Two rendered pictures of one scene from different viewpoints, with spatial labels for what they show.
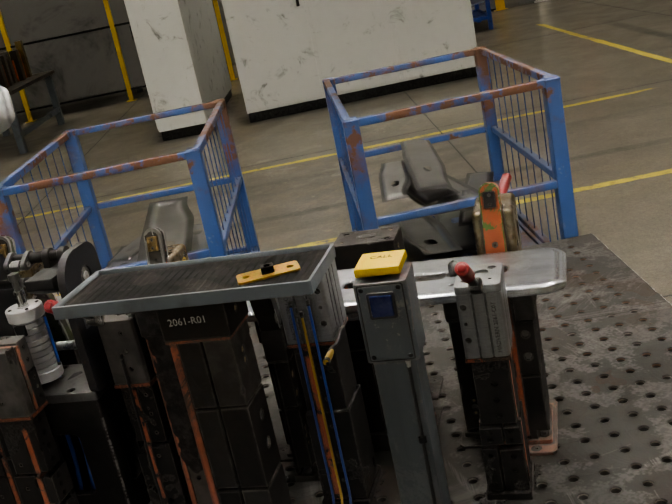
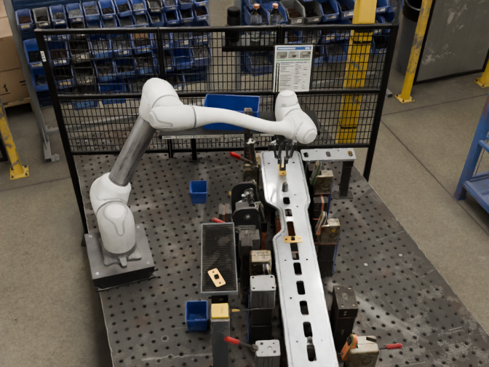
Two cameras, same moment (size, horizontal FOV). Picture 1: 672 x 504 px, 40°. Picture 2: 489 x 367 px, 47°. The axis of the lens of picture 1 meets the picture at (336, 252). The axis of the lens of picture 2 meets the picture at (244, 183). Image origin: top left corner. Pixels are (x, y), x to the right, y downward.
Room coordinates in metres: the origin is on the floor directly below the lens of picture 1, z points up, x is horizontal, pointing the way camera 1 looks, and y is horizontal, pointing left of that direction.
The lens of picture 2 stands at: (0.79, -1.25, 2.82)
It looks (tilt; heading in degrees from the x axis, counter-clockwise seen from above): 40 degrees down; 70
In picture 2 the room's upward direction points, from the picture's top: 1 degrees clockwise
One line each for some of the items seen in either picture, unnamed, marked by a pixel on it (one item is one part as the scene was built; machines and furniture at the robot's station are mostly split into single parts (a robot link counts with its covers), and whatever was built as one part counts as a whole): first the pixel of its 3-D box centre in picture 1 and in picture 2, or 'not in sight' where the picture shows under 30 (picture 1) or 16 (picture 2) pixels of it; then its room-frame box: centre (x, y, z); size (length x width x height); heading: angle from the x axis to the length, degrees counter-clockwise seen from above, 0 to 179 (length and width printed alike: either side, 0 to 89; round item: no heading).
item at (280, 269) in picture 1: (267, 269); (216, 277); (1.16, 0.09, 1.17); 0.08 x 0.04 x 0.01; 98
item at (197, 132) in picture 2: not in sight; (239, 124); (1.65, 1.24, 1.02); 0.90 x 0.22 x 0.03; 164
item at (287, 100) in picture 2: not in sight; (287, 108); (1.72, 0.75, 1.41); 0.13 x 0.11 x 0.16; 94
